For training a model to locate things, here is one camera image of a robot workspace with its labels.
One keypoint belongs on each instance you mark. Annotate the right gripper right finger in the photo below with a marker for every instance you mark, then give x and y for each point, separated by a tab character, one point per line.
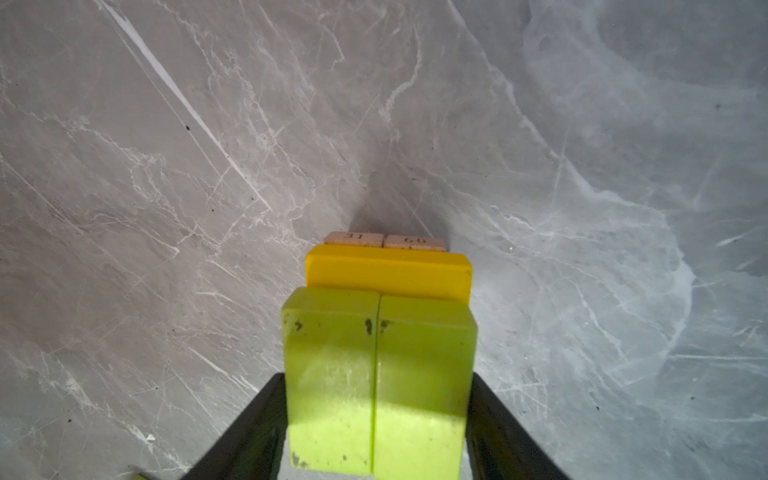
498	445

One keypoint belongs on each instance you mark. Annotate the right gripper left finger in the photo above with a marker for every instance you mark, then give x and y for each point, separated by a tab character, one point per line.
252	447

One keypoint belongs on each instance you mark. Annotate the green block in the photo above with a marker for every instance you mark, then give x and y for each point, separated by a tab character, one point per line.
329	344
425	358

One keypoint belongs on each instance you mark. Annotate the yellow wood block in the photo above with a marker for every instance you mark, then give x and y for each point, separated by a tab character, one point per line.
406	273

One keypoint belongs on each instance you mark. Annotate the plain natural wood plank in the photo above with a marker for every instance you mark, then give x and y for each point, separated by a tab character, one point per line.
407	242

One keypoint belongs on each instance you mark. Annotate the printed natural wood plank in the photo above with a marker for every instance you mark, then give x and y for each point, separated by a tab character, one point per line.
362	239

